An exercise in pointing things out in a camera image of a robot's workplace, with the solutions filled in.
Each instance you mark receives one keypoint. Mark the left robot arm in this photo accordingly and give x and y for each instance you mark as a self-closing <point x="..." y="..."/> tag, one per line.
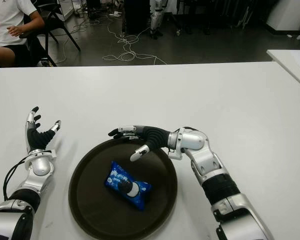
<point x="40" y="167"/>

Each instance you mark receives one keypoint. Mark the silver humanoid robot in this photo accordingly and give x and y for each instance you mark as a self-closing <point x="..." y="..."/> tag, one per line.
<point x="157" y="17"/>

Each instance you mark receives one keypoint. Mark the folded metal stand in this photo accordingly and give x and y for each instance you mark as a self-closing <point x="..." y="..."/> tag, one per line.
<point x="243" y="15"/>

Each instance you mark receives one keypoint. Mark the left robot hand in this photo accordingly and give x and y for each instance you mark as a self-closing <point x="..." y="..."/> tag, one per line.
<point x="37" y="140"/>

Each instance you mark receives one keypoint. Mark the white power strip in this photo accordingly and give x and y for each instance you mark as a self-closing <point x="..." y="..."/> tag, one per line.
<point x="115" y="14"/>

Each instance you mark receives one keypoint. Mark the white side table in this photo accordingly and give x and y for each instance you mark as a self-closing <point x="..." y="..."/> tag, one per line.
<point x="290" y="65"/>

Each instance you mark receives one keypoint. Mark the blue Oreo packet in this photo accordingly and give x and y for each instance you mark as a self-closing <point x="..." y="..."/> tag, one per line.
<point x="120" y="178"/>

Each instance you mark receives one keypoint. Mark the round dark brown tray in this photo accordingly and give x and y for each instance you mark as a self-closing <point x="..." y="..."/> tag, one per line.
<point x="95" y="200"/>

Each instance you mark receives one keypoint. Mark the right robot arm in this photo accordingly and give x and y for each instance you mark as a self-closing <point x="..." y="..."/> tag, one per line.
<point x="215" y="172"/>

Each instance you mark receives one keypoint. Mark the black folding chair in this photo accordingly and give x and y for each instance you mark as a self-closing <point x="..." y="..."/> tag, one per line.
<point x="52" y="15"/>

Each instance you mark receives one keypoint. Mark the white cabinet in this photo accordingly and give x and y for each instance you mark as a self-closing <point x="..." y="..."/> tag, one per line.
<point x="287" y="12"/>

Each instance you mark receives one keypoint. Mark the seated person in white shirt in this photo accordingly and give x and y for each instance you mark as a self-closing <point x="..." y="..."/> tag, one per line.
<point x="7" y="17"/>

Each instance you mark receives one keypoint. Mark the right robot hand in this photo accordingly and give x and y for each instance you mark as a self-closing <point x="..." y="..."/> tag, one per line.
<point x="155" y="137"/>

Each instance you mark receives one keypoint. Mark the black equipment case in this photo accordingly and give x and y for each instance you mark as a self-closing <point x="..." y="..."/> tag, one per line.
<point x="137" y="15"/>

